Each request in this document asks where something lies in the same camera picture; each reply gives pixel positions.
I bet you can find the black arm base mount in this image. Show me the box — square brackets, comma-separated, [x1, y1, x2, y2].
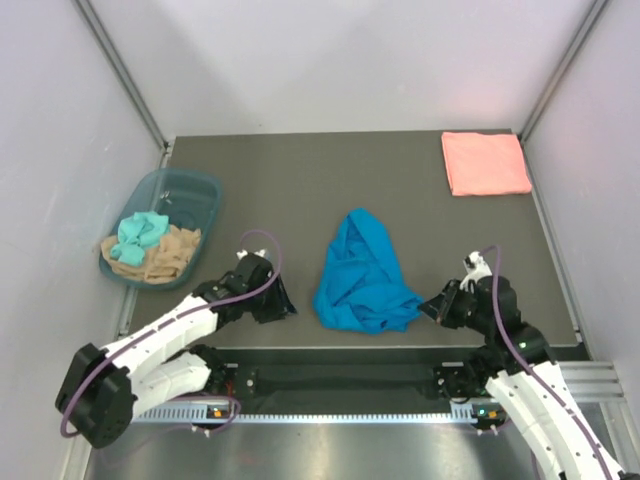
[215, 347, 487, 398]

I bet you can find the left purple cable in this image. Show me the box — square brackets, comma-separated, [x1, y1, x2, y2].
[59, 229, 286, 441]

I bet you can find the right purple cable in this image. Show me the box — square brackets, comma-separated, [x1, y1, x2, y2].
[467, 244, 626, 480]

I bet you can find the beige t shirt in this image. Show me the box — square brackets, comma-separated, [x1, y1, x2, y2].
[100, 225, 202, 285]

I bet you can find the mint green t shirt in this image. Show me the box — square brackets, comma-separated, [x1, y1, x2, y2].
[109, 211, 169, 267]

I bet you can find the slotted cable duct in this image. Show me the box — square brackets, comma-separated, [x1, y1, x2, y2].
[132, 401, 507, 427]

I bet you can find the left aluminium frame post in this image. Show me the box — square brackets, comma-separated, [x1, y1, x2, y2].
[71, 0, 169, 150]

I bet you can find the teal plastic basin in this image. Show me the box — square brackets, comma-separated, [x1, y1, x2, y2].
[98, 168, 222, 290]

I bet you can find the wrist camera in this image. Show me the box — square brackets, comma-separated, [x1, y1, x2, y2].
[236, 248, 271, 260]
[459, 251, 493, 292]

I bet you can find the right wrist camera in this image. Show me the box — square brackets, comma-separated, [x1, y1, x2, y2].
[459, 251, 493, 292]

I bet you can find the blue t shirt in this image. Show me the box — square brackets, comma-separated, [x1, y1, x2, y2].
[312, 208, 423, 335]

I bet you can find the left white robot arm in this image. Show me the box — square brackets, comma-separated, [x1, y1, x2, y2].
[55, 251, 296, 449]

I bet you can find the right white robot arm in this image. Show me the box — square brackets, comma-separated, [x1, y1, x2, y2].
[419, 275, 638, 479]

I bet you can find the folded pink t shirt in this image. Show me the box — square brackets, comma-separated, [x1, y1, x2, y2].
[441, 132, 532, 197]

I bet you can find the aluminium frame post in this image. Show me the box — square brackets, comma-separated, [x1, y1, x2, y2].
[517, 0, 611, 144]
[71, 0, 169, 150]

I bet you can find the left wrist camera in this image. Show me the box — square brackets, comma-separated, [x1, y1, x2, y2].
[236, 248, 271, 260]

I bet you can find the right aluminium frame post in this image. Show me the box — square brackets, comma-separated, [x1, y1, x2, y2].
[517, 0, 611, 144]

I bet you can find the aluminium extrusion rail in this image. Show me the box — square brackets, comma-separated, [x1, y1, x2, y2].
[559, 361, 625, 403]

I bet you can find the purple cable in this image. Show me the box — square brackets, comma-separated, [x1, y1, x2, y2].
[467, 244, 626, 480]
[59, 229, 286, 441]

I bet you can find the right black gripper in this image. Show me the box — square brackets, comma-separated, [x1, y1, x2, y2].
[417, 277, 494, 334]

